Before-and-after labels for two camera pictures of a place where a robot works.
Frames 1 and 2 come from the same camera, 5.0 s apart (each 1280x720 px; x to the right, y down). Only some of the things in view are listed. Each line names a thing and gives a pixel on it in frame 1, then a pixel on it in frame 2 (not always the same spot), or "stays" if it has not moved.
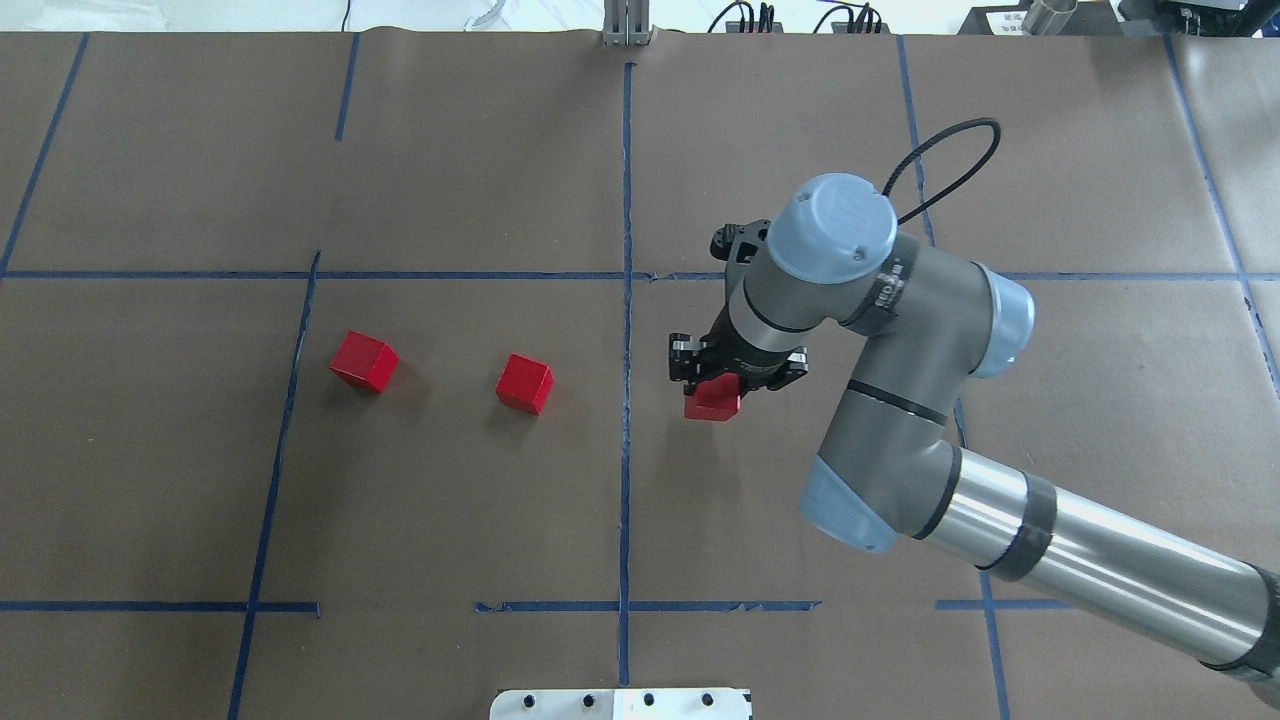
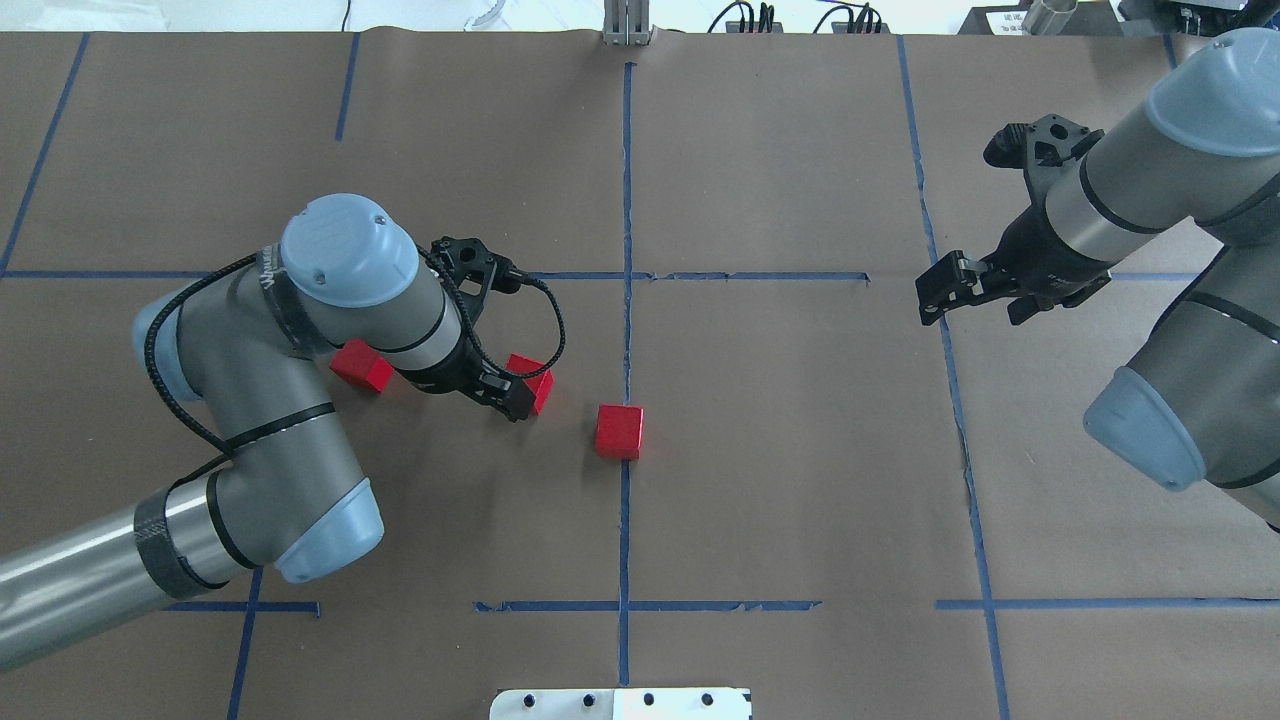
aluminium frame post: x=626 y=22 stays
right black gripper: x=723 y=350 → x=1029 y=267
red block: x=525 y=384 stays
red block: x=366 y=360 stays
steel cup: x=1048 y=17 stays
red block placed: x=716 y=399 → x=619 y=432
